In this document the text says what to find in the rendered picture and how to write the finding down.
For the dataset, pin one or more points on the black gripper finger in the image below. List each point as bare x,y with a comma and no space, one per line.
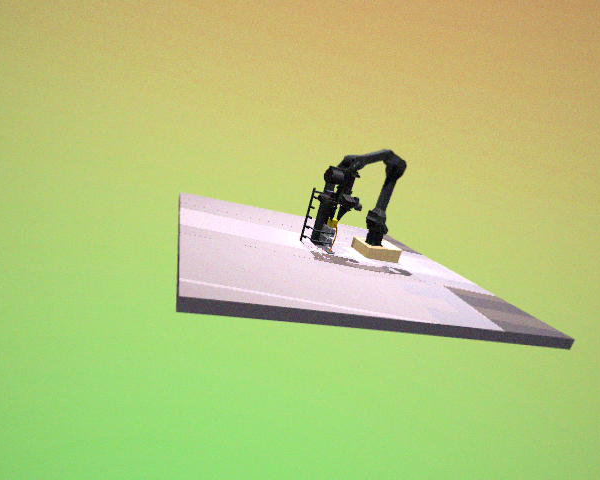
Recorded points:
341,212
332,211

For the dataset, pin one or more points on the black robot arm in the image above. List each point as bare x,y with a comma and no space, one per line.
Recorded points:
346,172

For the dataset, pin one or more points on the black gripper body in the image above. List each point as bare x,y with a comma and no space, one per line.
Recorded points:
325,199

